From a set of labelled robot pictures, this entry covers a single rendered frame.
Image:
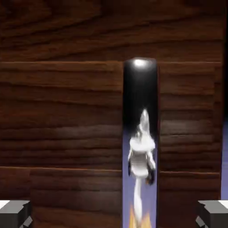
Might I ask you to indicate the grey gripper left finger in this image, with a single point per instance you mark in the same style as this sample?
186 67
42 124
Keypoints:
12 213

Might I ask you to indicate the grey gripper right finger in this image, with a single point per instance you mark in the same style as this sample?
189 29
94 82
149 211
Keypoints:
215 214

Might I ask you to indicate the dark wood cabinet door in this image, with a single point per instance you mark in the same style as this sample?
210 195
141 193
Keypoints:
76 197
60 114

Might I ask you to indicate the dark wood cabinet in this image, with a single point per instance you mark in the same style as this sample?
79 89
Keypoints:
106 30

